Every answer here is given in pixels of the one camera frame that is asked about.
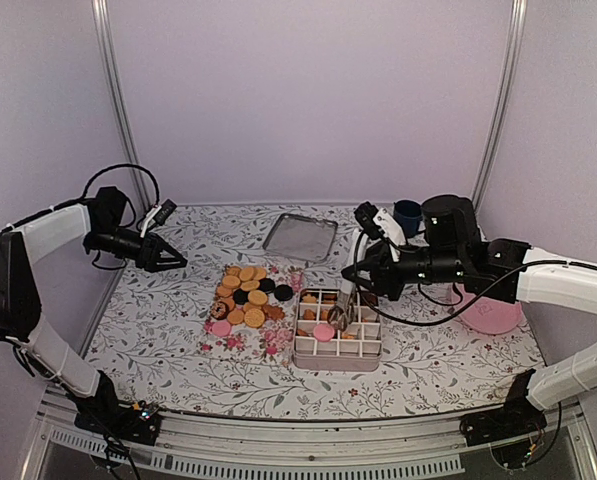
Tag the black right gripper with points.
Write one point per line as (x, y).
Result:
(381, 272)

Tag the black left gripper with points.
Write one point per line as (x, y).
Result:
(153, 244)

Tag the silver white tongs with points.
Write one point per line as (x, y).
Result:
(339, 317)

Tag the pink sandwich cookie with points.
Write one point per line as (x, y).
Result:
(324, 332)
(221, 328)

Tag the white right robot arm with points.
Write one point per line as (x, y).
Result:
(511, 271)

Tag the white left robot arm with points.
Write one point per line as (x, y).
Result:
(96, 223)

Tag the dark blue mug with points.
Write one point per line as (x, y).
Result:
(408, 214)

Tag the silver tin lid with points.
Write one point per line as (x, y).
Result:
(301, 237)

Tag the pink divided cookie tin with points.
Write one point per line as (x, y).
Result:
(321, 345)

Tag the black sandwich cookie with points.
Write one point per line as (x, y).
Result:
(283, 293)

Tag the pink plate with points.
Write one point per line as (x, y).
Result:
(492, 317)

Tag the floral rectangular tray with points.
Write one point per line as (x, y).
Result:
(262, 327)

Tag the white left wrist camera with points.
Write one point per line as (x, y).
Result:
(157, 216)

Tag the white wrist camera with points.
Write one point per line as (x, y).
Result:
(157, 216)
(379, 224)

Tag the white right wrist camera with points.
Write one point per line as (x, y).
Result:
(379, 224)

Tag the front aluminium rail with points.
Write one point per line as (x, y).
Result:
(199, 446)

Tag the left aluminium frame post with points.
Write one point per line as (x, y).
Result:
(102, 24)

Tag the aluminium frame post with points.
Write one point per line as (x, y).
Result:
(510, 63)
(102, 24)

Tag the right aluminium frame post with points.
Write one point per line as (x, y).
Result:
(510, 63)

